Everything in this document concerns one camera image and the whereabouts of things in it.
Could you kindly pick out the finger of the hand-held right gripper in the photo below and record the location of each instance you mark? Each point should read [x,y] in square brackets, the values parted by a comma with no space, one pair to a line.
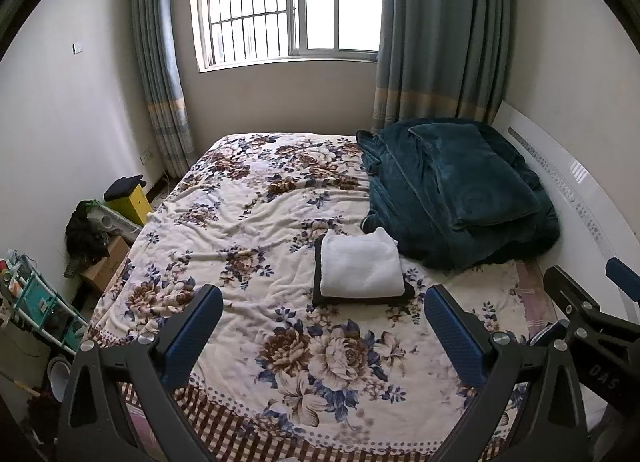
[625,279]
[570,292]

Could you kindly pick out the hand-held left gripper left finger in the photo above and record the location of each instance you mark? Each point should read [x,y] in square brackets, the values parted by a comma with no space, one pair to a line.
[192,332]

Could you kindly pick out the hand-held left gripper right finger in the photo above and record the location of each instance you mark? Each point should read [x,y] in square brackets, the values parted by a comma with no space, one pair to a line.
[455,329]

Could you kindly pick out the white knit sweater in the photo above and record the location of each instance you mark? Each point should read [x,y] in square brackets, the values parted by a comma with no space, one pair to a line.
[360,262]

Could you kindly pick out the bed with pink sheet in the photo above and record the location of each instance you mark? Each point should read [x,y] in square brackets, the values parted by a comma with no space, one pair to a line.
[537,302]

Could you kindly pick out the black folded garment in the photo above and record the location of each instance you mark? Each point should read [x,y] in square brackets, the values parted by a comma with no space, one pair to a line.
[362,301]

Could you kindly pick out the cardboard box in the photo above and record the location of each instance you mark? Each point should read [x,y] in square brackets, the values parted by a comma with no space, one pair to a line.
[107,267]

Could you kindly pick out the teal plush quilt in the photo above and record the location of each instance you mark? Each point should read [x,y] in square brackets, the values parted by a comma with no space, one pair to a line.
[415,222]

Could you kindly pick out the white headboard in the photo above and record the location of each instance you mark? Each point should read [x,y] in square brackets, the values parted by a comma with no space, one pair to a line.
[565,162]

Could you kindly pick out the white plastic container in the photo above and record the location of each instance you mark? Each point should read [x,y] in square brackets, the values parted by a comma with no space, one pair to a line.
[117,224]

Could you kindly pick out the white plastic basin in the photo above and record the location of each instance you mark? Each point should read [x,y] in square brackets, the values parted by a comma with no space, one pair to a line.
[61,374]

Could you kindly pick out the yellow box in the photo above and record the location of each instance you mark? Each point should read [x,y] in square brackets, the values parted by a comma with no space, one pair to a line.
[132,207]

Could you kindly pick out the black bag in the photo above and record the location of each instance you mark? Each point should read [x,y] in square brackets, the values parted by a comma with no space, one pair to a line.
[85,237]

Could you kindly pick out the teal plush pillow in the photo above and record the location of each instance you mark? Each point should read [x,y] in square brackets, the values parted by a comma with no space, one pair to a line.
[475,177]

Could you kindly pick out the teal storage rack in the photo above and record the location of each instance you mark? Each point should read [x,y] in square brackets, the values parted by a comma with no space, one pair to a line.
[40,297]

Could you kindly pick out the black hat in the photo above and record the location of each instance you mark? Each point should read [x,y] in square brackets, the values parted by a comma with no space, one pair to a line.
[124,187]

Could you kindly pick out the narrow grey-blue curtain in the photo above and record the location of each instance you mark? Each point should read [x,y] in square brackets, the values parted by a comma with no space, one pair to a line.
[160,67]

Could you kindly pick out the wide grey-blue curtain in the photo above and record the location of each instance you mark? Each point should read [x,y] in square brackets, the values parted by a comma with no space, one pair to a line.
[440,32]

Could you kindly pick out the wall socket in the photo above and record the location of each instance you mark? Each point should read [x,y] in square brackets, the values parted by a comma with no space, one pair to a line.
[146,157]

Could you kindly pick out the white wall switch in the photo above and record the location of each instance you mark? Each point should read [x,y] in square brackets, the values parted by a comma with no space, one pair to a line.
[78,48]

